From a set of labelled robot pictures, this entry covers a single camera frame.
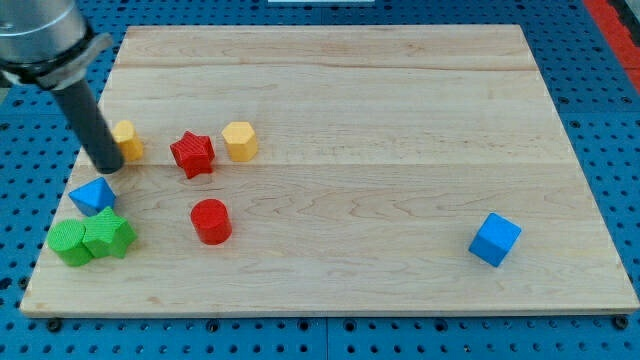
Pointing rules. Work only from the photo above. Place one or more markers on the blue cube block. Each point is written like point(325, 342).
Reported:
point(494, 239)

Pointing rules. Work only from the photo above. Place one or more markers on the blue triangle block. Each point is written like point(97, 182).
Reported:
point(93, 197)

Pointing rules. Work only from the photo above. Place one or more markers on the wooden board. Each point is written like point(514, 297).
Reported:
point(381, 151)

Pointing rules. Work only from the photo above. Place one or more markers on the yellow hexagon block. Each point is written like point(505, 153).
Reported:
point(240, 141)

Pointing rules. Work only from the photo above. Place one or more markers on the red cylinder block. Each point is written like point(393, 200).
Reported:
point(211, 221)

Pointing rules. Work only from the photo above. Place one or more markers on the red star block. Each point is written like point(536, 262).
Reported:
point(194, 154)

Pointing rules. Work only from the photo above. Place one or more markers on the yellow pentagon block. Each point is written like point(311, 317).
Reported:
point(128, 141)

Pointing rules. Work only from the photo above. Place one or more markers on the green star block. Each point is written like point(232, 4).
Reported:
point(107, 234)

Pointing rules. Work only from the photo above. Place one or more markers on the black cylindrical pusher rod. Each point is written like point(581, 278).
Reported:
point(78, 104)

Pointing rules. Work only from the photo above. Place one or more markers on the green cylinder block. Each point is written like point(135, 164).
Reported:
point(66, 240)

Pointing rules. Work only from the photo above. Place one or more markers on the red tape strip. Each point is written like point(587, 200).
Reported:
point(619, 26)

